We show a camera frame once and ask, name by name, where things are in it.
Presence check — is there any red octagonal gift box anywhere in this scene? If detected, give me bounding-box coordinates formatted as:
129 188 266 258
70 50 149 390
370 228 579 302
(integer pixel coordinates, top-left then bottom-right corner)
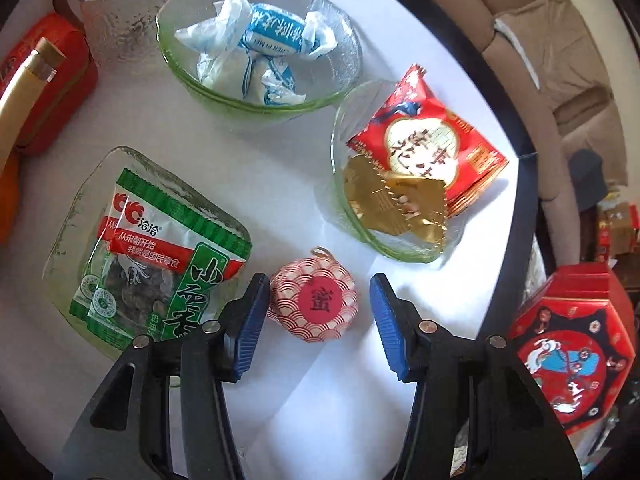
509 262 637 434

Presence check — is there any green seed packet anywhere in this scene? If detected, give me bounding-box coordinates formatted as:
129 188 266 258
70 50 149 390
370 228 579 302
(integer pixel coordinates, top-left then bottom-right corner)
70 168 252 350

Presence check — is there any green glass square plate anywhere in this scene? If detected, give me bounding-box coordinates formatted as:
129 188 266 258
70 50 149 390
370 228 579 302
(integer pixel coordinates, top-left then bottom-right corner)
43 146 252 359

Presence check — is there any gold snack packet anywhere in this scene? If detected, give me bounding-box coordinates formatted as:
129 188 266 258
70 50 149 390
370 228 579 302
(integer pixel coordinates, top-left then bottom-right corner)
343 155 448 252

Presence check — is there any clear glass bowl with snacks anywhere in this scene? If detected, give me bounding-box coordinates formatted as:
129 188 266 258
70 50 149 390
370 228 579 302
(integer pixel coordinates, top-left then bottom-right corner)
330 65 508 263

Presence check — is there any red snack packet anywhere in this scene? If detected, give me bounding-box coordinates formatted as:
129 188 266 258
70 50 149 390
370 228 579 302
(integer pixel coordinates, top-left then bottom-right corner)
347 64 508 217

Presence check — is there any glass bowl with white candies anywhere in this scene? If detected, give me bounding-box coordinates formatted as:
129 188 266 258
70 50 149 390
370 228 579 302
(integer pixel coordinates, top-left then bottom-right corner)
156 0 362 122

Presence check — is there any dark cushion on sofa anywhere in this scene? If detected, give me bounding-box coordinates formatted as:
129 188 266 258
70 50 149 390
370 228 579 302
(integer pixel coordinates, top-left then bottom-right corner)
568 148 608 212

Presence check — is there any brown fabric sofa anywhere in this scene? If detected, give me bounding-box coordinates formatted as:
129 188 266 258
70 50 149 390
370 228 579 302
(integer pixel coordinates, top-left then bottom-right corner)
433 0 628 266

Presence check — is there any clear glass pitcher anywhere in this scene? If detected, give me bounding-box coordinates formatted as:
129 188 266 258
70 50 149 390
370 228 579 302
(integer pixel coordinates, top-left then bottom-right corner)
79 0 167 72

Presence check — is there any white blue wrapped candy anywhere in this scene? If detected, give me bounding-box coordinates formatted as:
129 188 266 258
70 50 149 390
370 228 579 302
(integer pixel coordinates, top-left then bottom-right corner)
241 3 337 60

